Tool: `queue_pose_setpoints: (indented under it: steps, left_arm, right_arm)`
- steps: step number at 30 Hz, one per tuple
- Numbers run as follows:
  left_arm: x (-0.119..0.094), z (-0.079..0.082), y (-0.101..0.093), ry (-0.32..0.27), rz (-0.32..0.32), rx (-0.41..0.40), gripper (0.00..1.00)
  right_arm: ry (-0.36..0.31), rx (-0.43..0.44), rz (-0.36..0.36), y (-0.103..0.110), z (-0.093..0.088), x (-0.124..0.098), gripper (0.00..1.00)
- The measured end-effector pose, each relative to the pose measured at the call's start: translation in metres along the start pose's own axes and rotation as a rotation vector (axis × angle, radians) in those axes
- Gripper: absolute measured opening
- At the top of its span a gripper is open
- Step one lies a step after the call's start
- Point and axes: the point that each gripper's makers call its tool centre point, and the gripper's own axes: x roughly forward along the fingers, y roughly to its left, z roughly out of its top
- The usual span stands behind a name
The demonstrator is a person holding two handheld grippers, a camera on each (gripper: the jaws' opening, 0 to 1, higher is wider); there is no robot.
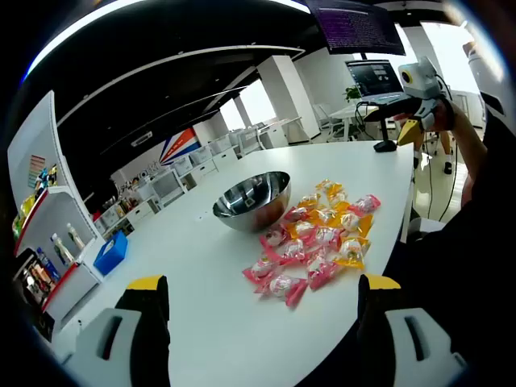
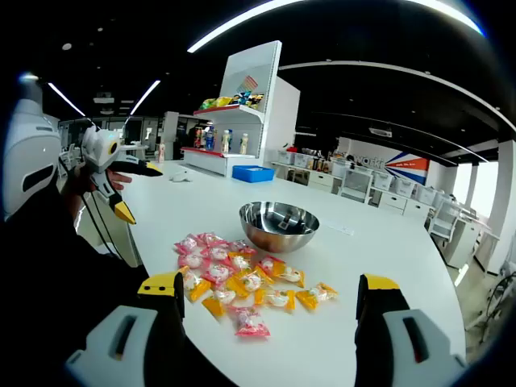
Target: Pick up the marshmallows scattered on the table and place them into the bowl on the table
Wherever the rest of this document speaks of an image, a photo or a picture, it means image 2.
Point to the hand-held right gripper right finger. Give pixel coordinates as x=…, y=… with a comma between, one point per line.
x=419, y=342

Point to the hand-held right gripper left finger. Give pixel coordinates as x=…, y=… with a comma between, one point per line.
x=121, y=342

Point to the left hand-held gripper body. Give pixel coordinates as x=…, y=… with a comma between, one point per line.
x=98, y=151

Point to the pile of marshmallows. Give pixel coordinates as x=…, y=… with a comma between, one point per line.
x=217, y=274

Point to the steel bowl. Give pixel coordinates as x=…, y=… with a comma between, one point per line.
x=278, y=242

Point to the person's left hand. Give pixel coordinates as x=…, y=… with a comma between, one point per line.
x=119, y=179

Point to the pink drink bottle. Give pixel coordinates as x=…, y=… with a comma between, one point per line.
x=161, y=153

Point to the white crumpled cloth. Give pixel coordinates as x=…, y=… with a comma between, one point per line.
x=181, y=176

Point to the straight ceiling light strip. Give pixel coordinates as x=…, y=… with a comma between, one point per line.
x=66, y=99
x=145, y=98

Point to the white worn device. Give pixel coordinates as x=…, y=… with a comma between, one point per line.
x=28, y=149

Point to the red yellow drink bottle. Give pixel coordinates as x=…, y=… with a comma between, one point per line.
x=198, y=138

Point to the white table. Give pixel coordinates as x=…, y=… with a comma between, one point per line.
x=201, y=209

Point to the blue drink bottle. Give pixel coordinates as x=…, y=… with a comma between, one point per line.
x=210, y=139
x=231, y=140

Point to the white drink bottle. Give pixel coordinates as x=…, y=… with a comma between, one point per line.
x=244, y=144
x=225, y=142

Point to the row of snack bags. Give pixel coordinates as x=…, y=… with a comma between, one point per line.
x=225, y=101

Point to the blue plastic bin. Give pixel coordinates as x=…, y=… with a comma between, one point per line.
x=253, y=172

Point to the striped colourful card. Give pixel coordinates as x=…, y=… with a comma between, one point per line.
x=246, y=84

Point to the row of white low cabinets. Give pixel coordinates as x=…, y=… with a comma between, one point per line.
x=393, y=201

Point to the white display shelf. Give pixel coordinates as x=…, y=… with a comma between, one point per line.
x=282, y=121

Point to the curved ceiling light strip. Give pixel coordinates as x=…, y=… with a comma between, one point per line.
x=217, y=33

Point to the cluster of brown bottles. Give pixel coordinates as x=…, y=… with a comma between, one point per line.
x=318, y=164

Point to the ceiling air vent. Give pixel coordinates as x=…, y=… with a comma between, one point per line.
x=380, y=131

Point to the red blue wall graphic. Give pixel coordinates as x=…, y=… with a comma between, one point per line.
x=411, y=165

